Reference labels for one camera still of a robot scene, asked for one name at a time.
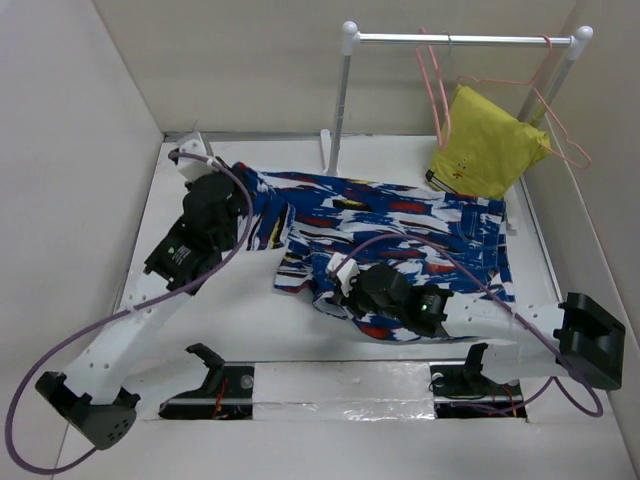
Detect blue white red patterned trousers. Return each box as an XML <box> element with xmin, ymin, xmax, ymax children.
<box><xmin>232</xmin><ymin>163</ymin><xmax>515</xmax><ymax>343</ymax></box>

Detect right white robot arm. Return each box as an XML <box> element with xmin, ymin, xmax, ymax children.
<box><xmin>328</xmin><ymin>261</ymin><xmax>626</xmax><ymax>394</ymax></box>

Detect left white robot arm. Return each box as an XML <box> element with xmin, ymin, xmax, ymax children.
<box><xmin>35</xmin><ymin>172</ymin><xmax>253</xmax><ymax>450</ymax></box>

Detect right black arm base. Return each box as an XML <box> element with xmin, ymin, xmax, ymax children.
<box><xmin>429</xmin><ymin>343</ymin><xmax>527</xmax><ymax>419</ymax></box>

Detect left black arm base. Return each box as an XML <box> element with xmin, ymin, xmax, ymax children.
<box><xmin>158</xmin><ymin>343</ymin><xmax>255</xmax><ymax>421</ymax></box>

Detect yellow folded garment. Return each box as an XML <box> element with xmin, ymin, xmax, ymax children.
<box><xmin>425</xmin><ymin>86</ymin><xmax>550</xmax><ymax>200</ymax></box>

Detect white metal clothes rack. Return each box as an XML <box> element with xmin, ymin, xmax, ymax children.
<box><xmin>321</xmin><ymin>21</ymin><xmax>568</xmax><ymax>199</ymax></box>

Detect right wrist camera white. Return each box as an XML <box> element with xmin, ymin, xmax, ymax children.
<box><xmin>326</xmin><ymin>253</ymin><xmax>360</xmax><ymax>297</ymax></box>

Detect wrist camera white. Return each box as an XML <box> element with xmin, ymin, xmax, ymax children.
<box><xmin>326</xmin><ymin>253</ymin><xmax>360</xmax><ymax>297</ymax></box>
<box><xmin>168</xmin><ymin>131</ymin><xmax>214</xmax><ymax>182</ymax></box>

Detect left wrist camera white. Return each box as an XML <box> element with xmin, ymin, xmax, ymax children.
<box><xmin>168</xmin><ymin>131</ymin><xmax>214</xmax><ymax>182</ymax></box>

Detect pink wire hanger left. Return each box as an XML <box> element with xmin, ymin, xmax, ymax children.
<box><xmin>414</xmin><ymin>45</ymin><xmax>452</xmax><ymax>150</ymax></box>

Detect pink wire hanger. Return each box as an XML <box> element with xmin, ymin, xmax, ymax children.
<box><xmin>459</xmin><ymin>25</ymin><xmax>594</xmax><ymax>170</ymax></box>
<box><xmin>414</xmin><ymin>45</ymin><xmax>452</xmax><ymax>150</ymax></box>

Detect pink wire hanger right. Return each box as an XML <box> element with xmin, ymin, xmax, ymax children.
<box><xmin>459</xmin><ymin>25</ymin><xmax>594</xmax><ymax>170</ymax></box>

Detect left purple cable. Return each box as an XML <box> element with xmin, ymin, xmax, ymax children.
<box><xmin>6</xmin><ymin>151</ymin><xmax>254</xmax><ymax>475</ymax></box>

